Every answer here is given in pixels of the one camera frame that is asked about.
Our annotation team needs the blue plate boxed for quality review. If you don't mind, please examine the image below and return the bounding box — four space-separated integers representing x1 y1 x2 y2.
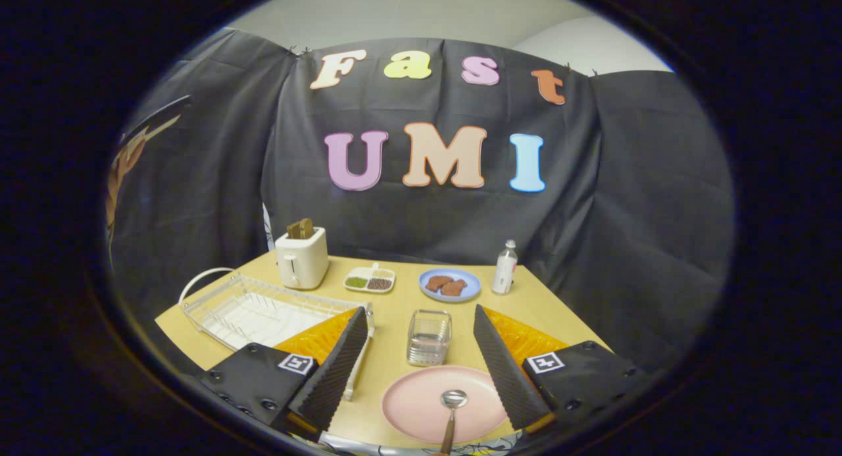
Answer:
418 267 482 303

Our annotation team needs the white curved cable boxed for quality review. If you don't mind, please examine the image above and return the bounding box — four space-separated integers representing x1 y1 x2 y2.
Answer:
178 266 235 305

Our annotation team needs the black backdrop cloth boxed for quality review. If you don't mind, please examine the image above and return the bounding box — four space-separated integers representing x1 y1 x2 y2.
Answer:
109 28 735 378

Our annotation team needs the metal spoon with wooden handle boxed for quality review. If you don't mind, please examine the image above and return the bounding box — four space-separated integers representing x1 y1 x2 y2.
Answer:
439 389 469 455

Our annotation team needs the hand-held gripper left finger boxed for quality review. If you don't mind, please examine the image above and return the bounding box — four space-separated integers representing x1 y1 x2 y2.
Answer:
197 306 370 443

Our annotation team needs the printed cloth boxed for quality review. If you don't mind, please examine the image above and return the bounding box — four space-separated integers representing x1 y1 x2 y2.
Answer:
322 430 527 456

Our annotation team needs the white wire dish rack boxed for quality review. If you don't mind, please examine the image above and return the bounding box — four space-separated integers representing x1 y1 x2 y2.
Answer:
180 274 376 402

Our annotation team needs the pink plate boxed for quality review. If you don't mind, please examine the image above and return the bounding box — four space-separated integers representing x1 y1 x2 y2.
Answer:
382 366 512 445

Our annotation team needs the white divided snack tray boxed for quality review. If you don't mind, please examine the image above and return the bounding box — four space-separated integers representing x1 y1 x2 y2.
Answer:
343 264 396 294

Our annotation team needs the clear bottle with white label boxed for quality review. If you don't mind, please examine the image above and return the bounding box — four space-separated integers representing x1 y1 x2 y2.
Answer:
492 240 518 295

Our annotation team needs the white toaster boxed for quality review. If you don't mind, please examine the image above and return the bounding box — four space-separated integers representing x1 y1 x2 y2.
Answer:
275 227 330 290

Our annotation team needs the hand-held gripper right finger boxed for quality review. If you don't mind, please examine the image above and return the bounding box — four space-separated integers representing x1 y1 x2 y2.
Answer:
472 304 652 443

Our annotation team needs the clear plastic basket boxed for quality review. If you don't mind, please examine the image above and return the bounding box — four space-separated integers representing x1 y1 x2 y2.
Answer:
407 309 453 367

